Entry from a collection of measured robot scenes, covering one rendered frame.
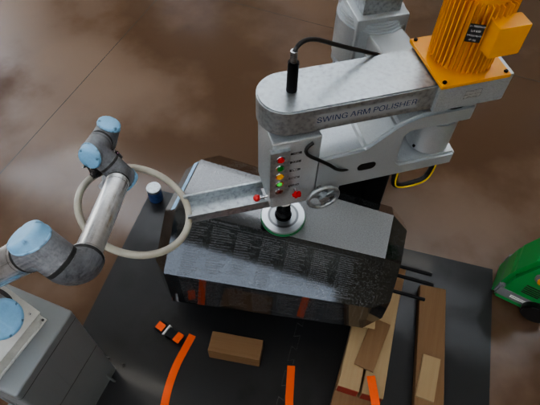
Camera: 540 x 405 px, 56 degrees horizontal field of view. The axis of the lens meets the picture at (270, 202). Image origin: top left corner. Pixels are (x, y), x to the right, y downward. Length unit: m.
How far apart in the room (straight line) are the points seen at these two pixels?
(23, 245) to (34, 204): 2.44
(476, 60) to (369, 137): 0.49
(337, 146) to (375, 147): 0.16
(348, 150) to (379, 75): 0.33
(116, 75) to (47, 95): 0.58
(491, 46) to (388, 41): 0.72
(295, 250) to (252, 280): 0.27
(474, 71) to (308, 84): 0.60
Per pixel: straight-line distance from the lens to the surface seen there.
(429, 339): 3.25
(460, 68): 2.04
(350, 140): 2.14
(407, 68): 2.04
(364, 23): 2.52
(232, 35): 4.96
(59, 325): 2.46
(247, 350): 3.02
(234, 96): 4.36
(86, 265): 1.59
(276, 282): 2.58
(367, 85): 1.93
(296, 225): 2.47
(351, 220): 2.59
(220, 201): 2.31
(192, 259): 2.65
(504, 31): 1.88
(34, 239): 1.54
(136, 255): 2.07
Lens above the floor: 3.00
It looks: 55 degrees down
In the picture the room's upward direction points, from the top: 2 degrees clockwise
